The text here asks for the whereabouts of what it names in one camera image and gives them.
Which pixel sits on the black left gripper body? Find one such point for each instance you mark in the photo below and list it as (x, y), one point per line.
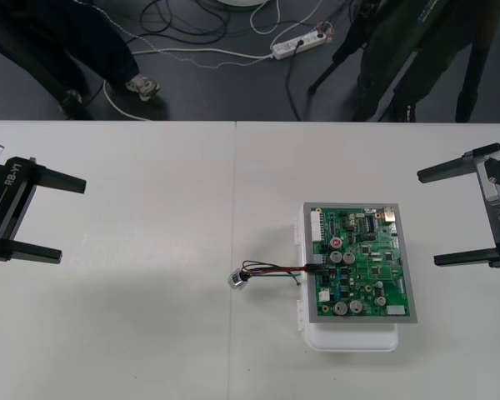
(12, 196)

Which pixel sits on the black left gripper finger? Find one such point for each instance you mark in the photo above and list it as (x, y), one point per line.
(62, 181)
(29, 252)

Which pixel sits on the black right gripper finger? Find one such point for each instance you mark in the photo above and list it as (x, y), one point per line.
(446, 171)
(462, 258)

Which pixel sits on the person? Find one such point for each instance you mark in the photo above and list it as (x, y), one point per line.
(383, 41)
(87, 37)

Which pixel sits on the white power strip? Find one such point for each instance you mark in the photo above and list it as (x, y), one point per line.
(296, 43)

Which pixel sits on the white round base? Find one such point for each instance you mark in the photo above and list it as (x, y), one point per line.
(243, 2)

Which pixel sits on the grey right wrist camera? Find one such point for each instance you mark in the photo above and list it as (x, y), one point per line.
(486, 188)

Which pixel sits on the green circuit board grey frame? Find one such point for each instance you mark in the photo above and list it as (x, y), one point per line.
(358, 266)

